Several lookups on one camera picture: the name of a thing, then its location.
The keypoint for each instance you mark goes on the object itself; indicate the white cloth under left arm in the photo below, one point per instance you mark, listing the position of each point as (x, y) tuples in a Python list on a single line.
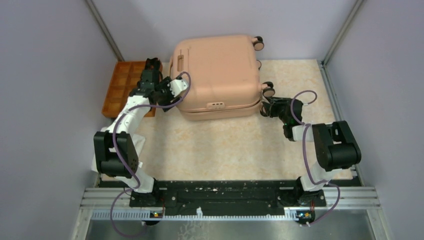
[(137, 140)]

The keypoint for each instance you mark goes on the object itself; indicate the aluminium rail frame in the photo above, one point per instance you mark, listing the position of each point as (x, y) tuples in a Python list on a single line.
[(111, 201)]

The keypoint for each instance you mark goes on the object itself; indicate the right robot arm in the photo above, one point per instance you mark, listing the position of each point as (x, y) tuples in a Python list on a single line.
[(327, 148)]

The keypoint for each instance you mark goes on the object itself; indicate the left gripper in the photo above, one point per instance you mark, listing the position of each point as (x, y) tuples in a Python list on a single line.
[(164, 84)]

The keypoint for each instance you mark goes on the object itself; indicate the pink suitcase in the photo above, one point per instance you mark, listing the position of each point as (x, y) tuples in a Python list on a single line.
[(225, 76)]

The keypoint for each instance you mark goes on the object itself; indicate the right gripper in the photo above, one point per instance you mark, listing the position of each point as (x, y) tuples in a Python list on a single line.
[(273, 103)]

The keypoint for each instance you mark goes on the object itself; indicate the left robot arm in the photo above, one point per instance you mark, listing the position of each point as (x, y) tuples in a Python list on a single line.
[(117, 147)]

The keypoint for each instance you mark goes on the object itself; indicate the wooden compartment tray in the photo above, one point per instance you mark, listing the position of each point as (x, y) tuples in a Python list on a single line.
[(128, 77)]

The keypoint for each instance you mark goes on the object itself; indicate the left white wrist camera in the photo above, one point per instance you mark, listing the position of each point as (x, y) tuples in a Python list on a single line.
[(177, 86)]

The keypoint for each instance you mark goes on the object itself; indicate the rolled dark tie top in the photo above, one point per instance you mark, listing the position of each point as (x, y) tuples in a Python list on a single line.
[(153, 64)]

